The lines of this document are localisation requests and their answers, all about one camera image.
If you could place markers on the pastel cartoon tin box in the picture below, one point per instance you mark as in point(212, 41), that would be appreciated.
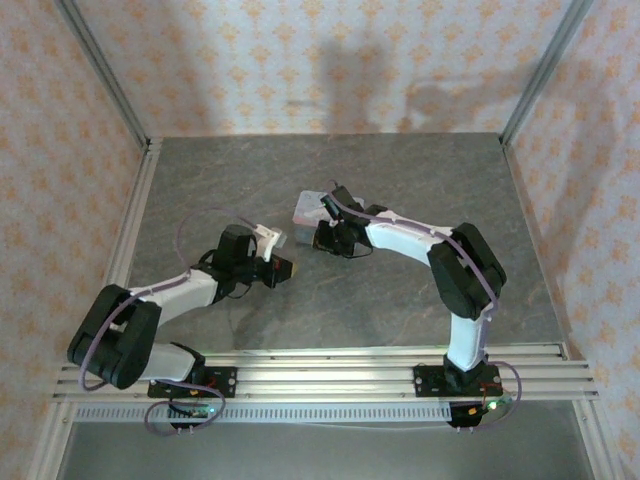
point(307, 210)

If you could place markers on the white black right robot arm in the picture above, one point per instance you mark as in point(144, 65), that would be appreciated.
point(400, 240)

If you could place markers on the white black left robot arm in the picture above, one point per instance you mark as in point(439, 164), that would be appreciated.
point(185, 292)

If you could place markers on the left controller board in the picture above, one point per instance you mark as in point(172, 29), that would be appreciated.
point(197, 411)

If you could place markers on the controller board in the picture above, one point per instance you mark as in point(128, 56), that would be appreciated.
point(465, 417)
point(197, 411)

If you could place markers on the right controller board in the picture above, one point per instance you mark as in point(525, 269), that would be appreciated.
point(465, 417)

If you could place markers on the aluminium cross rail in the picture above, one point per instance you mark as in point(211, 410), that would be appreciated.
point(325, 372)

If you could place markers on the aluminium table side rail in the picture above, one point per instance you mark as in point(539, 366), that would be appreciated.
point(530, 226)
point(145, 190)

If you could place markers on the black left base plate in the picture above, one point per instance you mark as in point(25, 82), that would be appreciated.
point(225, 382)

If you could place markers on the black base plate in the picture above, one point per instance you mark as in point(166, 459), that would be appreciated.
point(427, 382)
point(225, 382)

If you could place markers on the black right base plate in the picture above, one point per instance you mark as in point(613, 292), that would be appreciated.
point(427, 382)

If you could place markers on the aluminium frame post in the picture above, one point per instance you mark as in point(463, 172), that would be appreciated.
point(106, 75)
point(542, 75)

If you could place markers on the aluminium lower frame rail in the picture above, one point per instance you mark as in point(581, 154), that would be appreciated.
point(52, 445)
point(597, 440)

